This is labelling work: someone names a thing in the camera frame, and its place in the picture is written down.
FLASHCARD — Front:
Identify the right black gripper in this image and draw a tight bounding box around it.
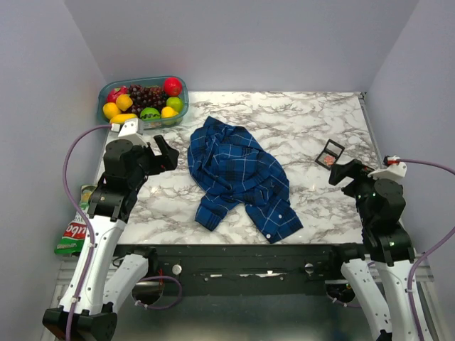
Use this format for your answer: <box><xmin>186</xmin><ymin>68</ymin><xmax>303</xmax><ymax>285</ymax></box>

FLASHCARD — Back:
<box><xmin>329</xmin><ymin>157</ymin><xmax>382</xmax><ymax>225</ymax></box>

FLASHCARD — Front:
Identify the blue plaid shirt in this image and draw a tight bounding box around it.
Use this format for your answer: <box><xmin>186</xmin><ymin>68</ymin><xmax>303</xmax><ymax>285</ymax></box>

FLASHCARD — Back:
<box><xmin>187</xmin><ymin>117</ymin><xmax>303</xmax><ymax>244</ymax></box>

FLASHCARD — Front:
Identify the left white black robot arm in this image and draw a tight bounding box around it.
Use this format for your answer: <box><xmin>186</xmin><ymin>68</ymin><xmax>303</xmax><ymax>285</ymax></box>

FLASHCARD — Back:
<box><xmin>43</xmin><ymin>135</ymin><xmax>179</xmax><ymax>340</ymax></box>

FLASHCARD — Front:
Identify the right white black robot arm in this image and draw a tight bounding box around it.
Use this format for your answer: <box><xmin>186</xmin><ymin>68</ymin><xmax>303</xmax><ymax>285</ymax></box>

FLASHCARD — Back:
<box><xmin>327</xmin><ymin>156</ymin><xmax>432</xmax><ymax>340</ymax></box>

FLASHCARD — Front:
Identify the open brooch box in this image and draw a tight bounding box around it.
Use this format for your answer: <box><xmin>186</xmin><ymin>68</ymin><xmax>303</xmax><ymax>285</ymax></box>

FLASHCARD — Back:
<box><xmin>315</xmin><ymin>139</ymin><xmax>345</xmax><ymax>170</ymax></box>

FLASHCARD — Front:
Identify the yellow lemon right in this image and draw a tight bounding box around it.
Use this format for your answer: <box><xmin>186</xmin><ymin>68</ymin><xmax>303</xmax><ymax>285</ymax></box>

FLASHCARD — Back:
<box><xmin>161</xmin><ymin>106</ymin><xmax>178</xmax><ymax>119</ymax></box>

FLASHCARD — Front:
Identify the yellow lemon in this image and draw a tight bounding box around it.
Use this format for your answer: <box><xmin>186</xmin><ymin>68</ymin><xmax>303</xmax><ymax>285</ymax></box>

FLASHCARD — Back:
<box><xmin>161</xmin><ymin>106</ymin><xmax>178</xmax><ymax>119</ymax></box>
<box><xmin>102</xmin><ymin>102</ymin><xmax>122</xmax><ymax>121</ymax></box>

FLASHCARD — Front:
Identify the green lime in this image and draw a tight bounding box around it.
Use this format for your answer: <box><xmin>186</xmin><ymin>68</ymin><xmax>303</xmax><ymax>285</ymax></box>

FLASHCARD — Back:
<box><xmin>166</xmin><ymin>97</ymin><xmax>184</xmax><ymax>113</ymax></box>

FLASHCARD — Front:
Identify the clear teal fruit container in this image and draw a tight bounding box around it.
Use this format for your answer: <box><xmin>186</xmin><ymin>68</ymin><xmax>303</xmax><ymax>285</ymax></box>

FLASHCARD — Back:
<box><xmin>97</xmin><ymin>76</ymin><xmax>189</xmax><ymax>129</ymax></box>

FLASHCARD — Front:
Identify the yellow mango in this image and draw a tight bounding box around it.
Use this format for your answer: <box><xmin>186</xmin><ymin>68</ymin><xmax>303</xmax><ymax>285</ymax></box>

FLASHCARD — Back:
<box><xmin>109</xmin><ymin>113</ymin><xmax>137</xmax><ymax>124</ymax></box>

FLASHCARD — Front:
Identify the purple grape bunch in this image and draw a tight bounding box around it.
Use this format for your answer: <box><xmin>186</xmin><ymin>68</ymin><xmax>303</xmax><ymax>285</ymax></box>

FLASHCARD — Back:
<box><xmin>128</xmin><ymin>85</ymin><xmax>168</xmax><ymax>114</ymax></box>

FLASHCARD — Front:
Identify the red apple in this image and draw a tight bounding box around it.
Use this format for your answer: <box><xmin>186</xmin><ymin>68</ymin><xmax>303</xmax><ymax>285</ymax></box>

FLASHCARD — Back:
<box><xmin>163</xmin><ymin>77</ymin><xmax>183</xmax><ymax>97</ymax></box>

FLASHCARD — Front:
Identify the orange fruit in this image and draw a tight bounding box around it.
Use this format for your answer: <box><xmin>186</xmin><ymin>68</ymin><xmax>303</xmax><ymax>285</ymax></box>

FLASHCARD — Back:
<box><xmin>115</xmin><ymin>94</ymin><xmax>133</xmax><ymax>112</ymax></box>

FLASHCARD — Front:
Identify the yellow lemon left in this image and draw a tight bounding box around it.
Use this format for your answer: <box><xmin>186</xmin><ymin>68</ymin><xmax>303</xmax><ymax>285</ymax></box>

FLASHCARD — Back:
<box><xmin>102</xmin><ymin>102</ymin><xmax>122</xmax><ymax>121</ymax></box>

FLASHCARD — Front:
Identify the pink dragon fruit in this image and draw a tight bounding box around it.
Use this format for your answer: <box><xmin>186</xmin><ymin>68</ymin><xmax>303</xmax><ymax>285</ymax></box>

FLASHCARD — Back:
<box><xmin>106</xmin><ymin>86</ymin><xmax>129</xmax><ymax>103</ymax></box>

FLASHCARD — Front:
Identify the green red snack bag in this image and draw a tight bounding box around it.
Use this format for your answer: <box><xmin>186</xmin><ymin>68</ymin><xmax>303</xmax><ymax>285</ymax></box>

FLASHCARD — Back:
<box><xmin>54</xmin><ymin>185</ymin><xmax>96</xmax><ymax>255</ymax></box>

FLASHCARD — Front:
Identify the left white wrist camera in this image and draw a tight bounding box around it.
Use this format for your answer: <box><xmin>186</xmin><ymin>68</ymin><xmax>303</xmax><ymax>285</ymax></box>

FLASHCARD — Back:
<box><xmin>110</xmin><ymin>118</ymin><xmax>147</xmax><ymax>146</ymax></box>

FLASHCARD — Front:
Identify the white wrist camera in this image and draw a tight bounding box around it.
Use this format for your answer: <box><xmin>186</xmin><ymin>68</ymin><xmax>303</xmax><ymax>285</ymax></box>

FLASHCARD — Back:
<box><xmin>110</xmin><ymin>118</ymin><xmax>147</xmax><ymax>146</ymax></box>
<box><xmin>368</xmin><ymin>156</ymin><xmax>407</xmax><ymax>181</ymax></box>

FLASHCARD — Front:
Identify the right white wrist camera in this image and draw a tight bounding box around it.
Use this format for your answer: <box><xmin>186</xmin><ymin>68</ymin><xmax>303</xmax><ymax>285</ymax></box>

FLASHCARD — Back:
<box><xmin>368</xmin><ymin>156</ymin><xmax>407</xmax><ymax>181</ymax></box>

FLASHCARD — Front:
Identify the purple cable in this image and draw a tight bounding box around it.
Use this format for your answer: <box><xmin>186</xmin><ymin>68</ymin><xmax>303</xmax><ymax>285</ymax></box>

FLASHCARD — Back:
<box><xmin>133</xmin><ymin>275</ymin><xmax>183</xmax><ymax>310</ymax></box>
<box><xmin>400</xmin><ymin>158</ymin><xmax>455</xmax><ymax>341</ymax></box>
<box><xmin>330</xmin><ymin>296</ymin><xmax>363</xmax><ymax>309</ymax></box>
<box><xmin>63</xmin><ymin>124</ymin><xmax>113</xmax><ymax>341</ymax></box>

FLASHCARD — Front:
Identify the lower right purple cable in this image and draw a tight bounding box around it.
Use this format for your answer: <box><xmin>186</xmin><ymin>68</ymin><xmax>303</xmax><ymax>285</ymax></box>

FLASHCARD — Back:
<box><xmin>330</xmin><ymin>296</ymin><xmax>363</xmax><ymax>309</ymax></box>

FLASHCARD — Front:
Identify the black front mounting rail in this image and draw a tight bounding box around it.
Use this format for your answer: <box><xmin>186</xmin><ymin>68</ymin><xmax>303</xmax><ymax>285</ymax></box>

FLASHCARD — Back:
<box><xmin>114</xmin><ymin>243</ymin><xmax>366</xmax><ymax>296</ymax></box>

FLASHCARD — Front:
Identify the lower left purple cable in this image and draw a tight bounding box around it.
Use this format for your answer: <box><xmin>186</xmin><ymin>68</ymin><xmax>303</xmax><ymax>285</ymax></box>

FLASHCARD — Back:
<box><xmin>133</xmin><ymin>275</ymin><xmax>183</xmax><ymax>310</ymax></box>

